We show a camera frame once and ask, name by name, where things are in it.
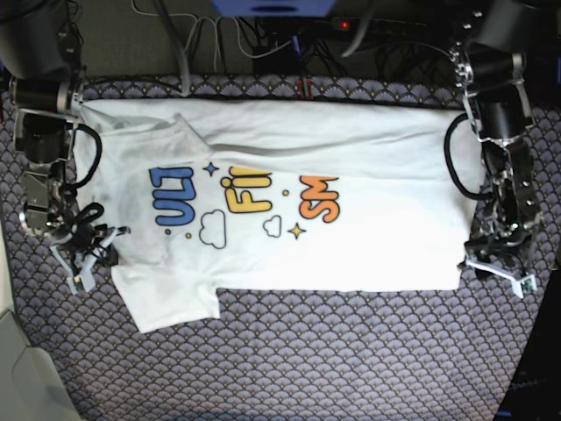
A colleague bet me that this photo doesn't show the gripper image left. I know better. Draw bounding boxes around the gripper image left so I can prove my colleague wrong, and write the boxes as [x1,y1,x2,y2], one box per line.
[47,220,118,267]

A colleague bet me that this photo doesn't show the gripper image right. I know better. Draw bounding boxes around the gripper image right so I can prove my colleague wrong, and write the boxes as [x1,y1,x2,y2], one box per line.
[464,223,537,275]

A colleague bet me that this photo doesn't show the white printed T-shirt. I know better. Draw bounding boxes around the white printed T-shirt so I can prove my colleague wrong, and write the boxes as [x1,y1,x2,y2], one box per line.
[78,99,475,333]

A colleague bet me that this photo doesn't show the robot arm image left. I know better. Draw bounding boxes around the robot arm image left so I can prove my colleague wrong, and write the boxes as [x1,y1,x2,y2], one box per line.
[1,1,125,275]

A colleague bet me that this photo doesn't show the patterned fan-motif tablecloth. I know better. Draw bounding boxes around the patterned fan-motif tablecloth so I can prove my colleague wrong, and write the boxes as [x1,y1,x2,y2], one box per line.
[1,96,560,420]

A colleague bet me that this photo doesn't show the red table clamp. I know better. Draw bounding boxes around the red table clamp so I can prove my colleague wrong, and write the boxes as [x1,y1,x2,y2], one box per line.
[296,75,314,100]

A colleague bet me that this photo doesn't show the black power strip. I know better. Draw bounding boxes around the black power strip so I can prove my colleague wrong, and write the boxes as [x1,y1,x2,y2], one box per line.
[329,17,430,39]

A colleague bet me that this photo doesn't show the blue box overhead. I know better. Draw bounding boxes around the blue box overhead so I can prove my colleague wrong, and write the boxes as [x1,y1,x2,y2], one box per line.
[211,0,336,18]

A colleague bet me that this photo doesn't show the white cable bundle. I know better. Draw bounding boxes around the white cable bundle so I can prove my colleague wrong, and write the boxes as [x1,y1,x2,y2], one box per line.
[131,0,295,74]

